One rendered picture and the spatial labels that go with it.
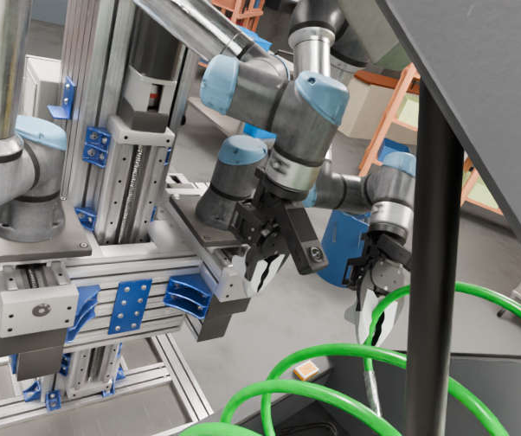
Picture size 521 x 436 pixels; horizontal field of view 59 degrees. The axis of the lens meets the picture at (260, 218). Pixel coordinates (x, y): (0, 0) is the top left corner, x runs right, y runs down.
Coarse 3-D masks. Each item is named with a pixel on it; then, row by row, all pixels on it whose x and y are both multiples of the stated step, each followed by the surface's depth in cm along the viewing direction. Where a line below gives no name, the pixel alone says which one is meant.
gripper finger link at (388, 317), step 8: (392, 304) 78; (384, 312) 77; (392, 312) 78; (384, 320) 77; (392, 320) 78; (376, 328) 77; (384, 328) 77; (376, 336) 77; (384, 336) 76; (376, 344) 76
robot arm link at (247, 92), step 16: (224, 64) 60; (240, 64) 61; (256, 64) 64; (208, 80) 60; (224, 80) 60; (240, 80) 60; (256, 80) 60; (272, 80) 60; (288, 80) 61; (208, 96) 61; (224, 96) 61; (240, 96) 60; (256, 96) 60; (272, 96) 60; (224, 112) 62; (240, 112) 61; (256, 112) 61; (272, 112) 60
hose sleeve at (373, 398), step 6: (366, 372) 76; (372, 372) 75; (366, 378) 75; (372, 378) 75; (366, 384) 75; (372, 384) 75; (366, 390) 75; (372, 390) 74; (372, 396) 74; (378, 396) 74; (372, 402) 74; (378, 402) 74; (372, 408) 73; (378, 408) 73; (378, 414) 73
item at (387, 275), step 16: (384, 224) 81; (368, 240) 85; (400, 240) 83; (368, 256) 80; (384, 256) 79; (352, 272) 82; (384, 272) 78; (400, 272) 80; (352, 288) 82; (384, 288) 78
